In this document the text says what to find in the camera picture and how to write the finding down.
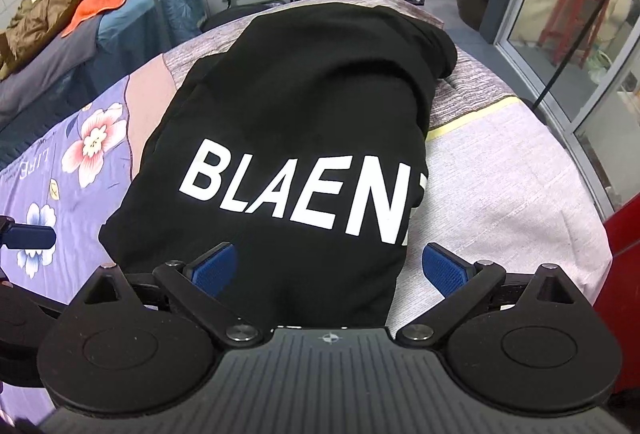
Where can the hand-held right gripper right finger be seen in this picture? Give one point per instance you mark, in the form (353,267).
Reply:
(446,270)

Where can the glass sliding door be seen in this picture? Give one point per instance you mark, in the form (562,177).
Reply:
(575,38)

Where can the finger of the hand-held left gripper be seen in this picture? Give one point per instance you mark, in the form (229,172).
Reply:
(32,238)

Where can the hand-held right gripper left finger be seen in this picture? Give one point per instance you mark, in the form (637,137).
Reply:
(214,270)

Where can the thin black pole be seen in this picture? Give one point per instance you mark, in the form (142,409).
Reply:
(580,33)

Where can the red plastic object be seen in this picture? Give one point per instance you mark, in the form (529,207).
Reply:
(622,304)

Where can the black zip jacket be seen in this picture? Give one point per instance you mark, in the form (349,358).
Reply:
(300,103)

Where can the olive jacket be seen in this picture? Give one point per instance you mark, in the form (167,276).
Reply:
(45,8)

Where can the black bulky object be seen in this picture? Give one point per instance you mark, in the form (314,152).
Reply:
(240,16)

